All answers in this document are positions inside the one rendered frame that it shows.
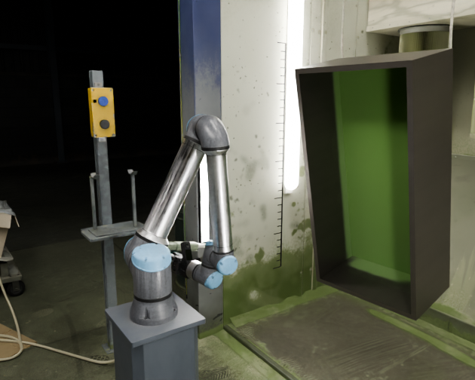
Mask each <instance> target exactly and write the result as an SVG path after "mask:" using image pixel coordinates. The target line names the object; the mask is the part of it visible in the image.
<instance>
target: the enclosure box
mask: <svg viewBox="0 0 475 380"><path fill-rule="evenodd" d="M294 70H295V77H296V91H297V99H298V106H299V120H300V127H301V135H302V148H303V155H304V163H305V177H306V184H307V192H308V206H309V213H310V220H311V234H312V241H313V249H314V263H315V270H316V278H317V281H318V282H321V283H324V284H326V285H328V286H330V287H333V288H336V289H337V290H341V291H342V292H345V293H348V294H350V295H353V296H356V297H357V298H360V299H363V300H365V301H368V302H371V303H372V304H375V305H378V306H380V307H383V308H385V309H388V310H389V311H392V312H395V313H397V314H400V315H403V316H404V317H408V318H410V319H412V320H415V321H417V319H419V318H420V316H422V315H423V313H425V312H426V310H428V309H429V307H431V306H432V304H433V303H435V301H436V300H438V298H439V297H440V296H441V295H442V294H443V293H444V292H445V291H446V290H447V289H448V288H449V272H450V225H451V177H452V82H453V48H449V49H438V50H429V51H413V52H404V53H395V54H379V55H371V56H362V57H346V58H338V59H334V60H329V61H326V62H322V63H316V64H313V65H310V66H304V67H301V68H297V69H294Z"/></svg>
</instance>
